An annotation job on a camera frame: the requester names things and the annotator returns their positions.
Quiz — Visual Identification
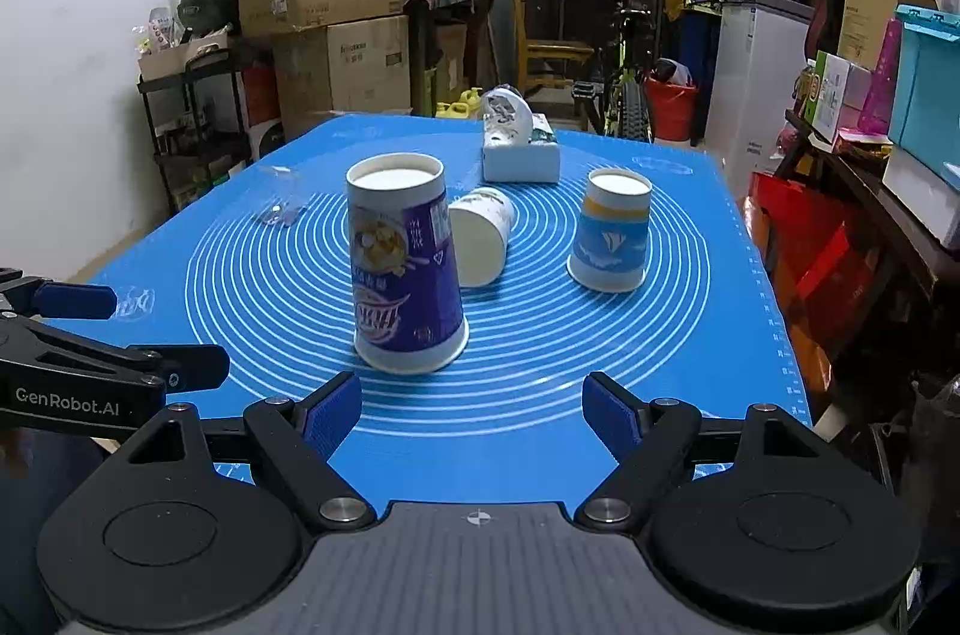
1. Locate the white tissue box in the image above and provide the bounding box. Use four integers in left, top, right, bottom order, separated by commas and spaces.
481, 113, 562, 185

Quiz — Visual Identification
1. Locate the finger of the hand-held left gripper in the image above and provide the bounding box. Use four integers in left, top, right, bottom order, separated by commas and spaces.
0, 267, 119, 324
124, 344, 231, 394

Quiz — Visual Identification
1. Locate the red plastic bucket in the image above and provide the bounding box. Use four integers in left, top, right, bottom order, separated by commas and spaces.
644, 71, 701, 144

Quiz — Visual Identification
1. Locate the white paper cup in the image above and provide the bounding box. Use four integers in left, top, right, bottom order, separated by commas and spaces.
448, 186, 517, 289

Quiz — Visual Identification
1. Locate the blue and yellow paper cup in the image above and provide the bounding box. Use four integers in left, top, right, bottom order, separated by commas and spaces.
566, 167, 653, 294

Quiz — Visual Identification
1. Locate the red shopping bag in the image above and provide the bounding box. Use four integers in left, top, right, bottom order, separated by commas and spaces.
748, 170, 880, 397

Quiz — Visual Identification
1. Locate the black metal shelf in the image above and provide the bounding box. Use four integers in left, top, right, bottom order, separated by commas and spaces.
137, 46, 284, 217

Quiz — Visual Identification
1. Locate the black bicycle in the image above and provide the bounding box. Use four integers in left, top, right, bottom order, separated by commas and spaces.
540, 0, 677, 145

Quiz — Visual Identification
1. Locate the tall purple paper cup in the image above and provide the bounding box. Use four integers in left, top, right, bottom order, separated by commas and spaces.
346, 152, 470, 376

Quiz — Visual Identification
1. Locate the dark wooden side table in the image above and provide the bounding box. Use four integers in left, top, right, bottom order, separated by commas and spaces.
404, 0, 497, 119

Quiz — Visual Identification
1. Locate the wooden chair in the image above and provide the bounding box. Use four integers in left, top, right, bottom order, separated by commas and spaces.
508, 0, 596, 105

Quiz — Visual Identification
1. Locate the teal storage box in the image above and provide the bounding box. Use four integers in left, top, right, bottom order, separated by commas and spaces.
888, 4, 960, 175

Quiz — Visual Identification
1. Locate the blue silicone mat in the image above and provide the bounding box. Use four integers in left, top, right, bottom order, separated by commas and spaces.
43, 113, 816, 510

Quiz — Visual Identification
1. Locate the white and green box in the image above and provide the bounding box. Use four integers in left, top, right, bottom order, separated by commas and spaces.
813, 50, 872, 145

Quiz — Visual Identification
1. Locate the crumpled white plastic bag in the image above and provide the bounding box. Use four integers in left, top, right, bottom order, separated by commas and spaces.
480, 86, 536, 150

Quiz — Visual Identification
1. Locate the yellow plastic jug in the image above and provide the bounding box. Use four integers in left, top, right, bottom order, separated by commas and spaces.
436, 86, 483, 121

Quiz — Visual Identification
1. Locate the pink gift bag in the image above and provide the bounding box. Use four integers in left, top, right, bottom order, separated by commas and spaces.
858, 19, 902, 138

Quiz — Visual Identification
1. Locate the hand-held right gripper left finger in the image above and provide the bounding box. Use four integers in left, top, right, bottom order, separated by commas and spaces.
112, 371, 377, 535

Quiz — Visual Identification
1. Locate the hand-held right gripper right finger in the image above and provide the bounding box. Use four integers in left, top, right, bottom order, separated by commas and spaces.
575, 370, 842, 532

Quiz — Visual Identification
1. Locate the flat white box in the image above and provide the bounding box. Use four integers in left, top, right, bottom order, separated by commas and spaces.
882, 148, 960, 251

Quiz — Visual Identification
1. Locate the large closed cardboard box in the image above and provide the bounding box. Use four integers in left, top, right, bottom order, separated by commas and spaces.
273, 15, 413, 138

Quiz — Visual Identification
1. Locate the small cardboard tray box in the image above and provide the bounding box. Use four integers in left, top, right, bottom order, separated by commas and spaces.
138, 30, 231, 82

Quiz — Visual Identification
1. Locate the clear plastic cup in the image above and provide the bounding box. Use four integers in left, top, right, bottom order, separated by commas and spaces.
257, 165, 317, 229

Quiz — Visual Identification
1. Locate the black bag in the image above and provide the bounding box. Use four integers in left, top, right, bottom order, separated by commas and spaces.
175, 0, 239, 40

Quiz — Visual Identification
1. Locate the white chest freezer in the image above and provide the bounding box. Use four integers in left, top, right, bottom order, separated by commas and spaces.
704, 0, 816, 180

